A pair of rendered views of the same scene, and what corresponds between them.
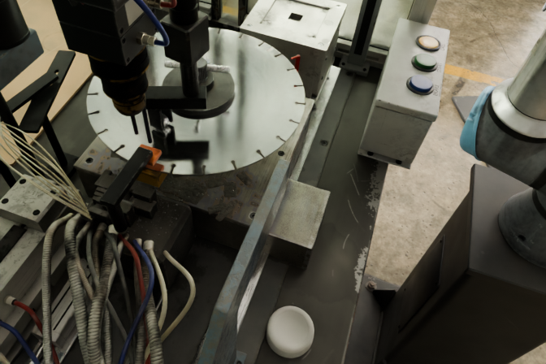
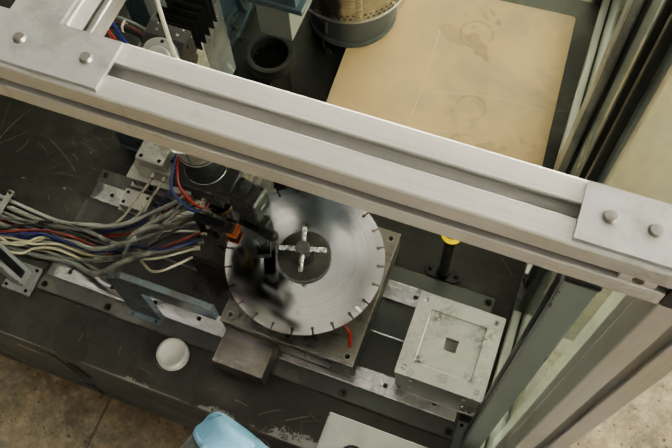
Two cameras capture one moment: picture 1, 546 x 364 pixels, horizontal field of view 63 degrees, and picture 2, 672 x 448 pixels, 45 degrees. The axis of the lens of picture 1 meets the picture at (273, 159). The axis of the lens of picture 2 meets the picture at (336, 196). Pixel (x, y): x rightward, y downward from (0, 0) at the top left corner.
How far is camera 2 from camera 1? 1.36 m
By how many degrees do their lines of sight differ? 50
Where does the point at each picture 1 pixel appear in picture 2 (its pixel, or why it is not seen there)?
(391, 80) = (356, 430)
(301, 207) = (247, 354)
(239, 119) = (273, 286)
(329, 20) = (446, 379)
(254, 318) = (183, 331)
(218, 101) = (286, 270)
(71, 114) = not seen: hidden behind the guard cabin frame
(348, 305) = (188, 397)
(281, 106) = (287, 316)
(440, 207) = not seen: outside the picture
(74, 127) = not seen: hidden behind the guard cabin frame
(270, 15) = (449, 319)
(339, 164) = (319, 406)
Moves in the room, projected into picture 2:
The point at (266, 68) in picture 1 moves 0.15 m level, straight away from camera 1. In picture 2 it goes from (332, 305) to (407, 309)
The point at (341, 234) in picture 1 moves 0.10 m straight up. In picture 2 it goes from (246, 400) to (240, 389)
